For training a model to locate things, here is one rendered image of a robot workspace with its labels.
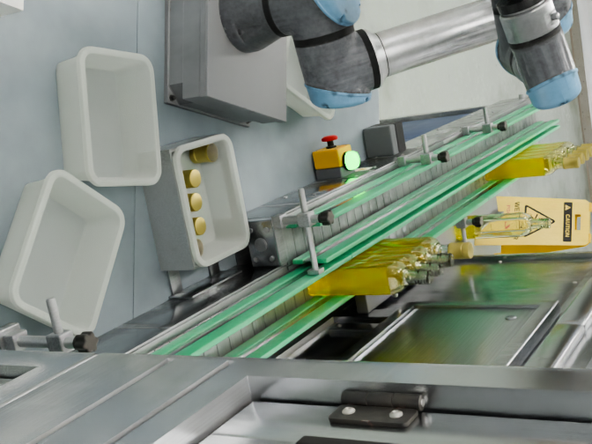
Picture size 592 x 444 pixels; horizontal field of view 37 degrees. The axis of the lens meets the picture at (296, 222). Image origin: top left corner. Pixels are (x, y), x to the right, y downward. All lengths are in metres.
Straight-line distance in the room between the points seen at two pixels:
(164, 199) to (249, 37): 0.35
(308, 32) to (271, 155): 0.42
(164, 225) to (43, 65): 0.35
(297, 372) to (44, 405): 0.20
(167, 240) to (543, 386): 1.11
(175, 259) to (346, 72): 0.46
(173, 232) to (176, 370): 0.88
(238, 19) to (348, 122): 0.69
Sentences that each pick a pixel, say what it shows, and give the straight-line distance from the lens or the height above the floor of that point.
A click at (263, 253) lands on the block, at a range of 1.72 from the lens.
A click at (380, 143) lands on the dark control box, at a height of 0.80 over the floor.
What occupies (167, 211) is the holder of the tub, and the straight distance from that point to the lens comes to 1.58.
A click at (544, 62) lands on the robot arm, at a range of 1.30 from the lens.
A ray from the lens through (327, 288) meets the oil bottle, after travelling 1.77.
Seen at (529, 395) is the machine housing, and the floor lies 1.65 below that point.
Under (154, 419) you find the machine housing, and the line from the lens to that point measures 0.64.
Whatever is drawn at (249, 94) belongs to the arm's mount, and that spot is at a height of 0.85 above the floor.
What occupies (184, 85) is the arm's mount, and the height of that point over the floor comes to 0.80.
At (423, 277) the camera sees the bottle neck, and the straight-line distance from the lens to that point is 1.69.
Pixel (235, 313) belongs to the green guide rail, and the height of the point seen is 0.91.
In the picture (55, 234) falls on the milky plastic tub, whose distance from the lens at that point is 1.45.
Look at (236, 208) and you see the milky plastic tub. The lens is 1.69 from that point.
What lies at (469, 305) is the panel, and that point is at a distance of 1.89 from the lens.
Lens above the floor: 1.83
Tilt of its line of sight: 32 degrees down
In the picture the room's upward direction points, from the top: 86 degrees clockwise
